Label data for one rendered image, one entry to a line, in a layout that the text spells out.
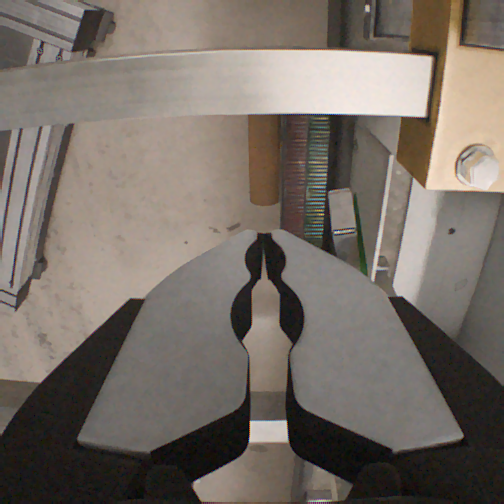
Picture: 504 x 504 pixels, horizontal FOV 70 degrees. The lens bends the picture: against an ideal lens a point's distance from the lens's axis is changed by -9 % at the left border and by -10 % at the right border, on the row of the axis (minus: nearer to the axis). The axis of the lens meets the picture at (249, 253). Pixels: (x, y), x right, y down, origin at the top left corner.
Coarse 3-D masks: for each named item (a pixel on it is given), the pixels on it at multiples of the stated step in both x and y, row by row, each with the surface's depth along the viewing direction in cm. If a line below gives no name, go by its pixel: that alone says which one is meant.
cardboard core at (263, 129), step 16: (256, 128) 95; (272, 128) 95; (256, 144) 97; (272, 144) 97; (256, 160) 99; (272, 160) 99; (256, 176) 101; (272, 176) 101; (256, 192) 104; (272, 192) 103
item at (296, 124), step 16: (288, 128) 33; (304, 128) 33; (288, 144) 34; (304, 144) 34; (288, 160) 35; (304, 160) 35; (288, 176) 35; (304, 176) 35; (288, 192) 36; (288, 208) 37; (288, 224) 38
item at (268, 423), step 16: (0, 384) 31; (16, 384) 31; (32, 384) 32; (0, 400) 30; (16, 400) 30; (256, 400) 31; (272, 400) 31; (0, 416) 30; (256, 416) 29; (272, 416) 29; (256, 432) 30; (272, 432) 30
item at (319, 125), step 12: (312, 120) 33; (324, 120) 33; (312, 132) 33; (324, 132) 33; (312, 144) 34; (324, 144) 34; (312, 156) 34; (324, 156) 34; (312, 168) 35; (324, 168) 35; (312, 180) 36; (324, 180) 36; (312, 192) 36; (324, 192) 36; (312, 204) 37; (324, 204) 37; (312, 216) 37; (312, 228) 38; (312, 240) 39
